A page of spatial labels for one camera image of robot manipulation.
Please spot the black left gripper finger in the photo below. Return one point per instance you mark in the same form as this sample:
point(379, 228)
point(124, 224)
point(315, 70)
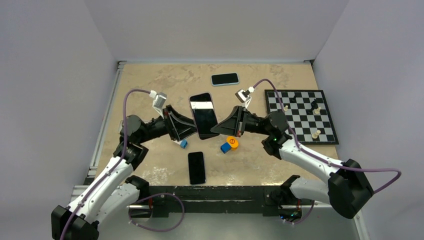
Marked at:
point(181, 118)
point(183, 132)

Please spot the white chess piece front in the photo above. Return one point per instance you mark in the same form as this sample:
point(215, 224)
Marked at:
point(316, 134)

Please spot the white blue toy block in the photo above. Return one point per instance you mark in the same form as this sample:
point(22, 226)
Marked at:
point(183, 143)

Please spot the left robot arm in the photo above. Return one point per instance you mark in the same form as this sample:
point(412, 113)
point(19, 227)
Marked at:
point(117, 187)

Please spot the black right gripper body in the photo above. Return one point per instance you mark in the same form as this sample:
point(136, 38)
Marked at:
point(243, 122)

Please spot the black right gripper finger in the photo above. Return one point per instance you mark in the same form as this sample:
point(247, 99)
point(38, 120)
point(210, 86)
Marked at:
point(225, 129)
point(234, 117)

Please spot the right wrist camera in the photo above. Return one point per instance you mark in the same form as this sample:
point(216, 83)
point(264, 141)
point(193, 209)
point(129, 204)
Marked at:
point(244, 96)

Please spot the black chess piece right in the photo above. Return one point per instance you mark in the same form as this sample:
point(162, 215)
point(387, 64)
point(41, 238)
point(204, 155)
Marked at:
point(314, 105)

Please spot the white chess pawn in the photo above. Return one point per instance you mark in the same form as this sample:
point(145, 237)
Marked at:
point(317, 111)

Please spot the orange blue toy block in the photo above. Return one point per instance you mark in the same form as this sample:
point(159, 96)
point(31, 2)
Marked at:
point(231, 144)

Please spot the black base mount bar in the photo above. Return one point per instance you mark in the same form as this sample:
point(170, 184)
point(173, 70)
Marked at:
point(266, 200)

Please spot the black white chessboard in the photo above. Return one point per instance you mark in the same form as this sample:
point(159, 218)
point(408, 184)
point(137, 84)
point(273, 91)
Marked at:
point(303, 124)

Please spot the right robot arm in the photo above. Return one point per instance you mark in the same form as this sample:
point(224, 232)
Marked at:
point(343, 185)

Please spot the black chess piece far left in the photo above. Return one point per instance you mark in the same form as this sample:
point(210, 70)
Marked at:
point(293, 99)

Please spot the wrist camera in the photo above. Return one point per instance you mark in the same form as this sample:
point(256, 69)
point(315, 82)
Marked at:
point(244, 96)
point(159, 99)

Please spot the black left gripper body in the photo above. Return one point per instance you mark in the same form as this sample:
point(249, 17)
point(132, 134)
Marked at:
point(168, 119)

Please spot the black chess piece near pawn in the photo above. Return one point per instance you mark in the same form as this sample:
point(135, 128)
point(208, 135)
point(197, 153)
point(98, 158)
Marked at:
point(309, 112)

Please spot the black phone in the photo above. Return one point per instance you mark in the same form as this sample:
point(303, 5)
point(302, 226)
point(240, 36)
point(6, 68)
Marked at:
point(196, 166)

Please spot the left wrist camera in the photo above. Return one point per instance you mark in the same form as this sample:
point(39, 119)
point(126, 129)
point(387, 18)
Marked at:
point(159, 99)

